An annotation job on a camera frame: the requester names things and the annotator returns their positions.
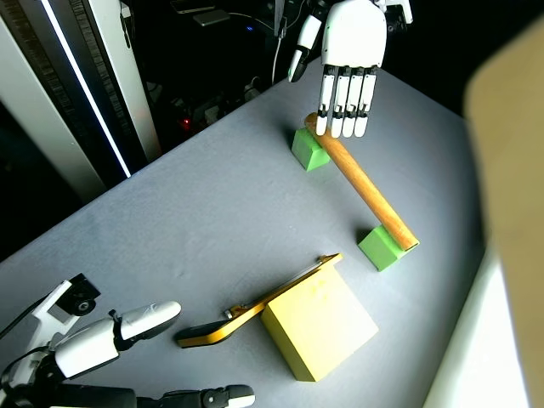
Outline green support block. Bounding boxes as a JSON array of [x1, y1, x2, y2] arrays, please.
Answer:
[[357, 224, 421, 272], [291, 126, 332, 173]]

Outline black wrist camera white bracket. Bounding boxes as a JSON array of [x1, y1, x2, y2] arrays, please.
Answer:
[[31, 274, 102, 341]]

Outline yellow hacksaw with black handle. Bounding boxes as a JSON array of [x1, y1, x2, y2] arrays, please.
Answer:
[[174, 252, 343, 349]]

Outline round wooden dowel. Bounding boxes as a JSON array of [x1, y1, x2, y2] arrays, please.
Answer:
[[304, 112, 418, 251]]

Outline white hanging cable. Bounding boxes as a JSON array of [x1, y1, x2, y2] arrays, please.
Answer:
[[270, 0, 286, 86]]

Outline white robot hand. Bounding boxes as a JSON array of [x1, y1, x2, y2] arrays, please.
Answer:
[[287, 0, 388, 139], [50, 300, 257, 408]]

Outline yellow wooden block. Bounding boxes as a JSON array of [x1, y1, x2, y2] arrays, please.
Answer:
[[259, 265, 379, 383]]

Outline white wide panel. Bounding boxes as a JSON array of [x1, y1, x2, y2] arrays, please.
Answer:
[[0, 19, 107, 201]]

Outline white power plug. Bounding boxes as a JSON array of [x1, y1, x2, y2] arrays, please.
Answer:
[[243, 76, 264, 102]]

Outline grey table cloth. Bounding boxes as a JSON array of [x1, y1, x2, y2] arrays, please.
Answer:
[[0, 57, 488, 408]]

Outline white cloth sheet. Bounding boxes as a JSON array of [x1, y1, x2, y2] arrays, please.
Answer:
[[422, 250, 532, 408]]

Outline grey flat device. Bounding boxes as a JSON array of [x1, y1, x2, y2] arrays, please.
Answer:
[[193, 10, 230, 28]]

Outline white post with light strip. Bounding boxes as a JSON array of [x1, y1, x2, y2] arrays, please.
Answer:
[[40, 0, 162, 179]]

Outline tan blurred panel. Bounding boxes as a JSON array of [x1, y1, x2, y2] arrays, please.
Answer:
[[462, 16, 544, 408]]

